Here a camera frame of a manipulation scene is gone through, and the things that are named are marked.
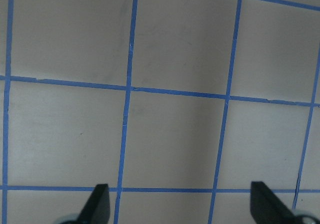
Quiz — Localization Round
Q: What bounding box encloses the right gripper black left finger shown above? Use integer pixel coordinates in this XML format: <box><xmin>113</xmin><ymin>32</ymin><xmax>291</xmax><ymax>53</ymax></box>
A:
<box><xmin>77</xmin><ymin>184</ymin><xmax>111</xmax><ymax>224</ymax></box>

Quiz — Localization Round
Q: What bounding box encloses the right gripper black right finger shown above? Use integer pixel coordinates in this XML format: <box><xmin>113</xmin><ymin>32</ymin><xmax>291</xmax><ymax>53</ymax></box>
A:
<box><xmin>250</xmin><ymin>182</ymin><xmax>310</xmax><ymax>224</ymax></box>

